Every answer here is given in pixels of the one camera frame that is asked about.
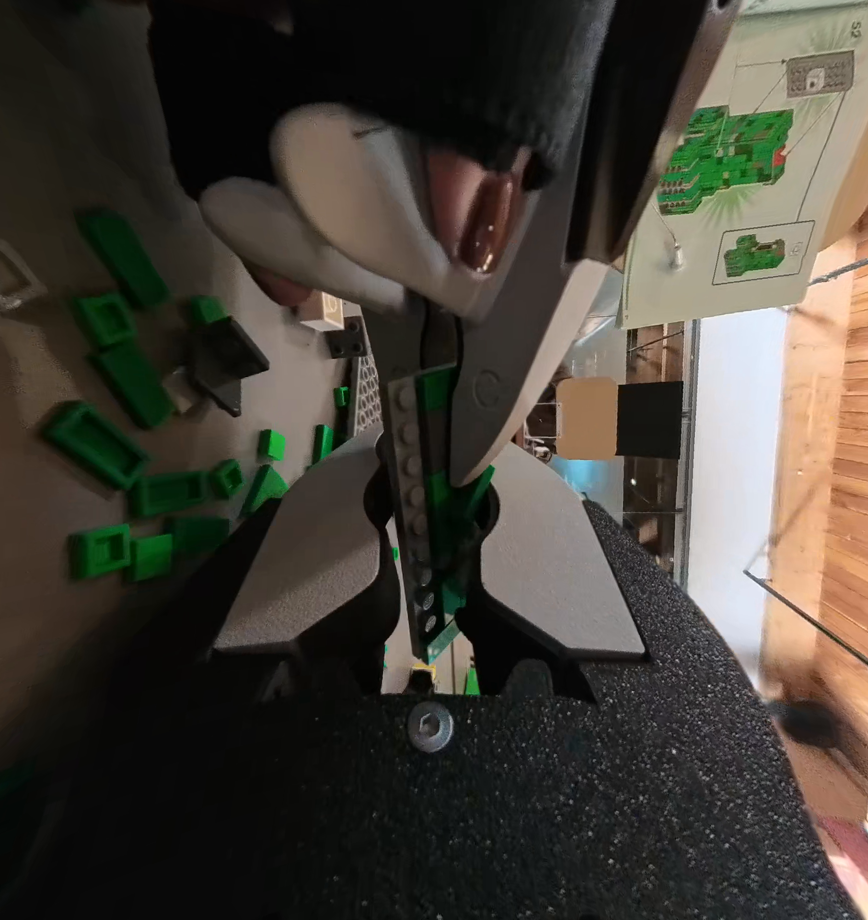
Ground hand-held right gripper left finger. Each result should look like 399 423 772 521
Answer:
213 431 402 692

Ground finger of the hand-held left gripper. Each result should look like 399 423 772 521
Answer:
444 259 612 490
365 286 465 405

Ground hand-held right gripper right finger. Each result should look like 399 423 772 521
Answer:
459 442 649 692

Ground grey brick plate green tiles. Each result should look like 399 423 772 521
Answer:
387 367 496 666

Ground grey desk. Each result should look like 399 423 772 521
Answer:
0 0 406 792

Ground person's left hand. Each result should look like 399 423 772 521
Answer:
423 147 534 276

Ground small black studded brick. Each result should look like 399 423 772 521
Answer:
326 320 370 358

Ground plain grey brick plate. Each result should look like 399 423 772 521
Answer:
347 356 386 437

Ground tan board stand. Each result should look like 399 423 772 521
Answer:
555 377 619 461

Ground white brick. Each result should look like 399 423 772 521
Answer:
297 291 346 332

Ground white book stand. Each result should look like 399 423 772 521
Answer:
649 216 688 273

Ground dark grey brick plate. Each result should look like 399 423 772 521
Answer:
185 316 271 418

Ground open instruction booklet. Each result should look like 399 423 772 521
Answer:
617 0 868 330

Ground pile of loose green bricks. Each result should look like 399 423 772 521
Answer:
42 208 356 583

